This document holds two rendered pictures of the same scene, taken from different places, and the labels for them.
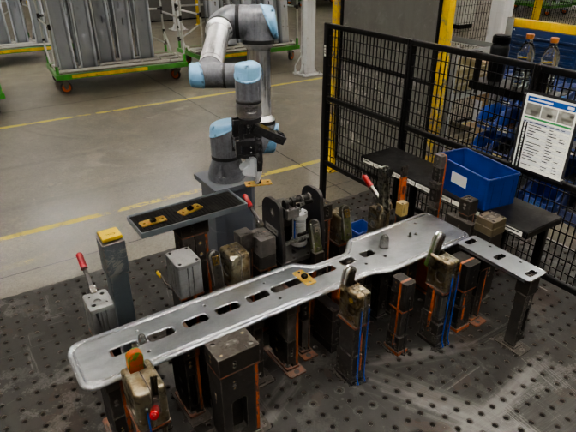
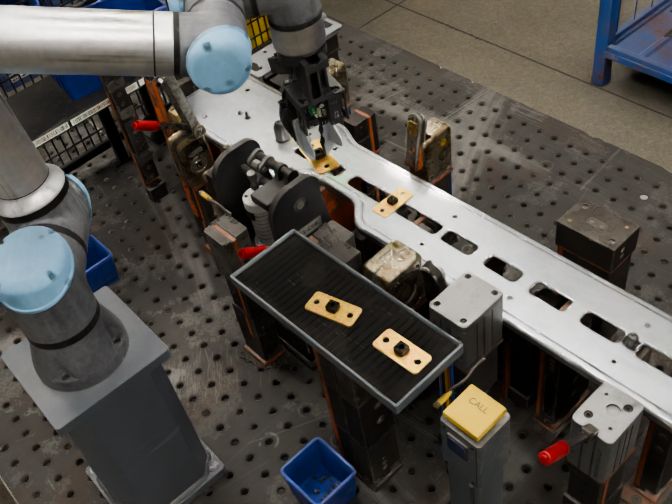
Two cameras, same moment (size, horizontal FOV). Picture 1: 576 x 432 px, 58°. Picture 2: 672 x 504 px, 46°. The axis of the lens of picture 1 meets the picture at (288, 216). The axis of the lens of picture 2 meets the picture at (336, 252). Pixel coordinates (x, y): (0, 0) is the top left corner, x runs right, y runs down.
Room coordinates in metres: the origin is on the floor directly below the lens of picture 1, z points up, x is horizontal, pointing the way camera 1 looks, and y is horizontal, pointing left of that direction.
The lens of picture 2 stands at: (1.53, 1.10, 2.07)
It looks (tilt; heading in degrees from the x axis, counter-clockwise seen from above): 46 degrees down; 269
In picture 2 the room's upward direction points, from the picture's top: 11 degrees counter-clockwise
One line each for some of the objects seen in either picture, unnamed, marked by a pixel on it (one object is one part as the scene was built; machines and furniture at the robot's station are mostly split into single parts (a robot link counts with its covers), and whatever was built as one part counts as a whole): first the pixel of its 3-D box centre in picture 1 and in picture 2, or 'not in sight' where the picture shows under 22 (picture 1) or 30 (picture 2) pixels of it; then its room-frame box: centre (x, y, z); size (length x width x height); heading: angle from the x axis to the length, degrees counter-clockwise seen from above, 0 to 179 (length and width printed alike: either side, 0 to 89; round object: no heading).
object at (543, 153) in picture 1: (544, 136); not in sight; (1.86, -0.95, 1.30); 0.23 x 0.02 x 0.31; 34
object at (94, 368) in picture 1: (300, 282); (402, 206); (1.35, -0.04, 1.00); 1.38 x 0.22 x 0.02; 124
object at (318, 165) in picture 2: (258, 182); (318, 154); (1.50, 0.09, 1.27); 0.08 x 0.04 x 0.01; 106
